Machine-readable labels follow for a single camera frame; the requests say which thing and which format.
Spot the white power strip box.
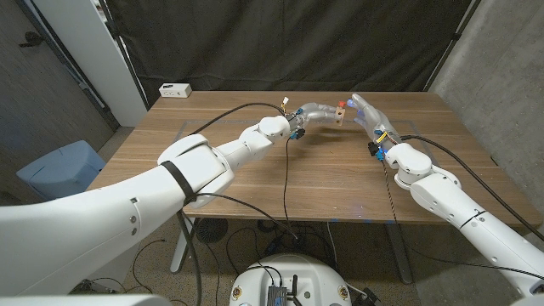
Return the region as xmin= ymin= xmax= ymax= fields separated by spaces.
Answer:
xmin=158 ymin=82 xmax=193 ymax=99

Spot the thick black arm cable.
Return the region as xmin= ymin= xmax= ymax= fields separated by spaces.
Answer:
xmin=400 ymin=134 xmax=544 ymax=242
xmin=174 ymin=102 xmax=286 ymax=306

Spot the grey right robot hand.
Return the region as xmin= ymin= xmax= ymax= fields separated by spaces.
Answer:
xmin=347 ymin=93 xmax=403 ymax=156

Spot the white cabinet panel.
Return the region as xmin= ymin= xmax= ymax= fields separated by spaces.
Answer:
xmin=31 ymin=0 xmax=149 ymax=128

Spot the round black floor fan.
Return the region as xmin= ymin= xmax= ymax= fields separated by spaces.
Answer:
xmin=195 ymin=218 xmax=229 ymax=245

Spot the black backdrop curtain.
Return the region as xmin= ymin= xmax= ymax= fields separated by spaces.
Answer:
xmin=104 ymin=0 xmax=484 ymax=105

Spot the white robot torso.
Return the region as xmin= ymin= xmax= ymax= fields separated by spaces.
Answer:
xmin=229 ymin=253 xmax=353 ymax=306

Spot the blue plastic bin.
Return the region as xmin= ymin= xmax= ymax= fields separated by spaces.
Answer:
xmin=15 ymin=139 xmax=106 ymax=204

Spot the black floor cable tangle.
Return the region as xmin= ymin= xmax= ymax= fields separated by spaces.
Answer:
xmin=224 ymin=218 xmax=341 ymax=273

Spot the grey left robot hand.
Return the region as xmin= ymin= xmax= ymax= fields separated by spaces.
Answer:
xmin=286 ymin=102 xmax=340 ymax=133

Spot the grey table leg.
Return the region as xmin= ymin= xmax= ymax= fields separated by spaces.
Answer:
xmin=384 ymin=223 xmax=414 ymax=285

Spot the white table leg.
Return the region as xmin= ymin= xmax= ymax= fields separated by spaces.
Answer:
xmin=169 ymin=217 xmax=197 ymax=275

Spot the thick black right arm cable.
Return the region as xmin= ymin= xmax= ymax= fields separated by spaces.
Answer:
xmin=400 ymin=134 xmax=544 ymax=242

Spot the thin black wrist wire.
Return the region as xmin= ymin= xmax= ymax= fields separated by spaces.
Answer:
xmin=195 ymin=138 xmax=301 ymax=241
xmin=381 ymin=160 xmax=544 ymax=281

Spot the grey device on torso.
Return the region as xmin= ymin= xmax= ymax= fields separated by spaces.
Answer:
xmin=266 ymin=285 xmax=289 ymax=306

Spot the thin black left wrist wire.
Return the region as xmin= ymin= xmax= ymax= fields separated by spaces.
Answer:
xmin=195 ymin=138 xmax=301 ymax=241

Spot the black door handle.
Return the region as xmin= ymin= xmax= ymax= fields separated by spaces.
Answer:
xmin=18 ymin=31 xmax=45 ymax=48

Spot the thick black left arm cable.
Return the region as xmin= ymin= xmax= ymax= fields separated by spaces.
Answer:
xmin=174 ymin=102 xmax=286 ymax=306

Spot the thin black right wrist wire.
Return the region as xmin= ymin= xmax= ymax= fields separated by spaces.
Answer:
xmin=381 ymin=160 xmax=544 ymax=281

